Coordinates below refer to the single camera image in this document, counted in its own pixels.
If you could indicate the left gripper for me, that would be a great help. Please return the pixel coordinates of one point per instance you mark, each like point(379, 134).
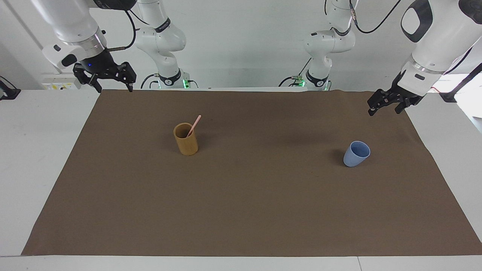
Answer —
point(398, 88)

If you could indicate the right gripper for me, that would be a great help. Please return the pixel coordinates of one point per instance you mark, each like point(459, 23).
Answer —
point(98, 66)

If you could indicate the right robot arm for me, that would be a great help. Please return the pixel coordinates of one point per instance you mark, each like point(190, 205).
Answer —
point(75, 22)

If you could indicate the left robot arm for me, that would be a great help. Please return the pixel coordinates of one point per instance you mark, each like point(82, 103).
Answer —
point(437, 41)

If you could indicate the blue cup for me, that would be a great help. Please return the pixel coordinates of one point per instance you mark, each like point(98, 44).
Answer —
point(354, 158)

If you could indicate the pink chopstick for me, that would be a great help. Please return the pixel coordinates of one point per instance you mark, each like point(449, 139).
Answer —
point(196, 123)

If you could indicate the brown bamboo cup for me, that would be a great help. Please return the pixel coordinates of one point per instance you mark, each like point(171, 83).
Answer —
point(187, 145)

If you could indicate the black stand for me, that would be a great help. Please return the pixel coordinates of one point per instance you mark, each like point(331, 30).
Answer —
point(457, 90)
point(7, 92)

